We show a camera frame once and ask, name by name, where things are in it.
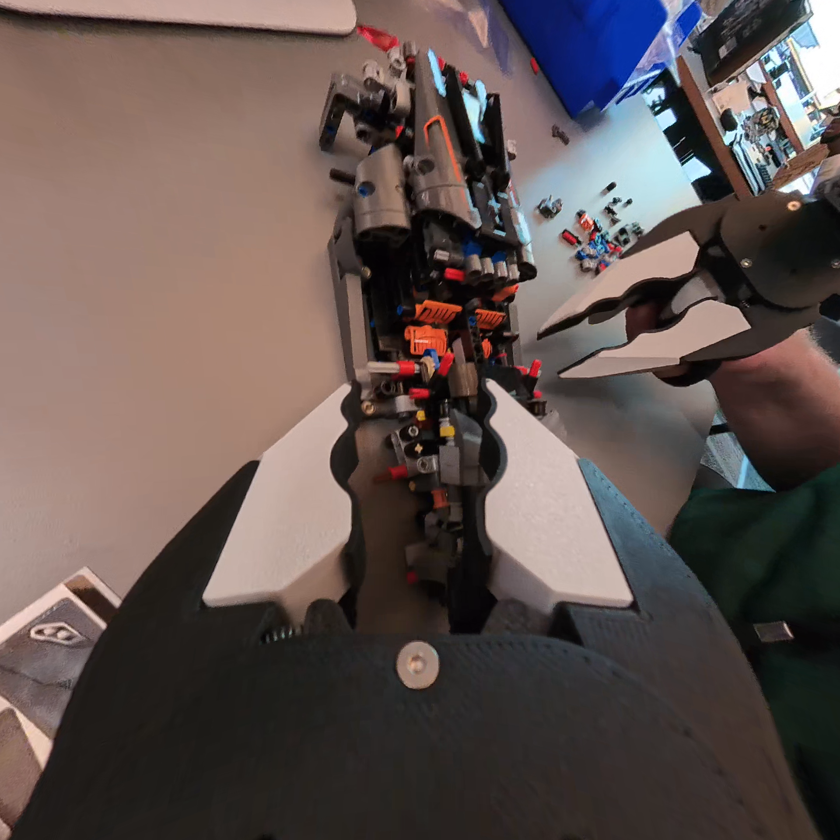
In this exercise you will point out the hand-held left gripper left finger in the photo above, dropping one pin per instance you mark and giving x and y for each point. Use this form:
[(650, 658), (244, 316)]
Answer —
[(289, 525)]

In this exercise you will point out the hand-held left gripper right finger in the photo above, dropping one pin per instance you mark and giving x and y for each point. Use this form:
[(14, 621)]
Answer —
[(558, 525)]

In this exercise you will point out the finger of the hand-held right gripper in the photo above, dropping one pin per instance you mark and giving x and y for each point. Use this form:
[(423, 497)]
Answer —
[(643, 269), (695, 334)]

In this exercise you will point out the grey black lego assembly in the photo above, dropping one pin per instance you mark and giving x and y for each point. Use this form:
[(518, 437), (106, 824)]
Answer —
[(446, 184)]

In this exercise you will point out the lego car model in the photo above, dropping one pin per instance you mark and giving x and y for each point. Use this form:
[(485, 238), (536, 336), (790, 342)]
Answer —
[(426, 341)]

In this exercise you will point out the person's right forearm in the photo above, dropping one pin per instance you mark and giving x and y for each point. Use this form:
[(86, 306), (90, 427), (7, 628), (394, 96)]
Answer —
[(787, 407)]

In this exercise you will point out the pile of loose lego pieces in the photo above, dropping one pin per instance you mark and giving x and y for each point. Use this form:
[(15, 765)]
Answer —
[(594, 253)]

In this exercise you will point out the small black lego piece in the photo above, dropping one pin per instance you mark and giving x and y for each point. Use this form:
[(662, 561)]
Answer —
[(560, 134)]

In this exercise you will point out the lego sticker sheet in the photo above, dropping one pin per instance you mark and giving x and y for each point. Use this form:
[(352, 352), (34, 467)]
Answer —
[(39, 649)]

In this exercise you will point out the person's right hand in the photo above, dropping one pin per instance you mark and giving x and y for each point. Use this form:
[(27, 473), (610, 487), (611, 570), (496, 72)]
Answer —
[(644, 323)]

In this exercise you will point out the large blue plastic bin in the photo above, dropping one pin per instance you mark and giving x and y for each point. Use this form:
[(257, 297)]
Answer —
[(590, 46)]

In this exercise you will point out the white booklet stand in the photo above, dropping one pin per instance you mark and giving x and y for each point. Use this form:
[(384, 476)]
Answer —
[(197, 13)]

